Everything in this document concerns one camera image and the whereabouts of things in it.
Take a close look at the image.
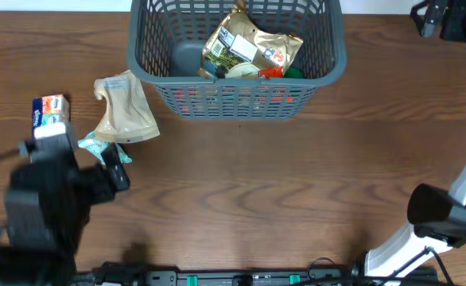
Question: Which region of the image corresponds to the green lidded seasoning jar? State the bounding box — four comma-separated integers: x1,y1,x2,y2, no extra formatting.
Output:
284,68,305,79

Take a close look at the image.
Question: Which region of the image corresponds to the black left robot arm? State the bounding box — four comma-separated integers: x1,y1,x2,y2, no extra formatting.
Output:
0,134,130,285

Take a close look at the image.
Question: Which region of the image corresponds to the Kleenex tissue multipack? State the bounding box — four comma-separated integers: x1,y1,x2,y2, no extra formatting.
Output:
32,95,70,139

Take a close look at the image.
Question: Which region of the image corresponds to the black right cable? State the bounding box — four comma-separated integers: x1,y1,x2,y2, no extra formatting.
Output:
284,245,466,286

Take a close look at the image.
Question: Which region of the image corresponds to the red San Remo spaghetti pack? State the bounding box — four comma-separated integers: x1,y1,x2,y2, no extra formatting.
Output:
158,63,304,119

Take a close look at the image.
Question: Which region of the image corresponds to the grey plastic lattice basket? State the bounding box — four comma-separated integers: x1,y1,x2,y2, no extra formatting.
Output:
127,0,347,120

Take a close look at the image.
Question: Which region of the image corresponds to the gold foil snack bag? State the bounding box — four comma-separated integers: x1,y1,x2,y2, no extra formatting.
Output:
198,1,303,79

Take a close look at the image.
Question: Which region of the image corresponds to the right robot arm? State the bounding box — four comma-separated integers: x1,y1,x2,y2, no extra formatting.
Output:
351,0,466,285

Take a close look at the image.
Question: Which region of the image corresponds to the beige paper pouch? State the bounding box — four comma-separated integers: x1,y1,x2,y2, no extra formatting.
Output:
94,70,160,144

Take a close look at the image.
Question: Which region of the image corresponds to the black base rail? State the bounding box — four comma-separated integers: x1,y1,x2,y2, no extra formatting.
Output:
72,261,441,286

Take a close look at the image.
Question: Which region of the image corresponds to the mint green wipes packet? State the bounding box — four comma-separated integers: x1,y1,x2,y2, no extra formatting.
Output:
78,131,133,165

